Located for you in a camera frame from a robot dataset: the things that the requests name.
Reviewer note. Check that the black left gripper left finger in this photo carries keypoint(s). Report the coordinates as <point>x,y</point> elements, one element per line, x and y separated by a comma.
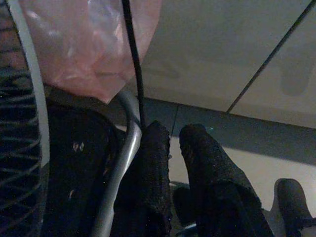
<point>148,185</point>

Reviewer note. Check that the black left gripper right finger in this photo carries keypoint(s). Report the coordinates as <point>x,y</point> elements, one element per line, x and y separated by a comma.
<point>217,192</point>

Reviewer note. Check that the white kitchen cabinet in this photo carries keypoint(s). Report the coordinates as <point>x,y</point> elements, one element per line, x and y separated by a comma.
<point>209,49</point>

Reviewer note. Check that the metal grille standing fan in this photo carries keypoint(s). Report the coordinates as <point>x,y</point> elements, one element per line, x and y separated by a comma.
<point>19,123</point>

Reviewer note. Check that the pink plastic bag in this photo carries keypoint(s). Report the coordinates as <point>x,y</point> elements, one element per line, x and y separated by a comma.
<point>86,49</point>

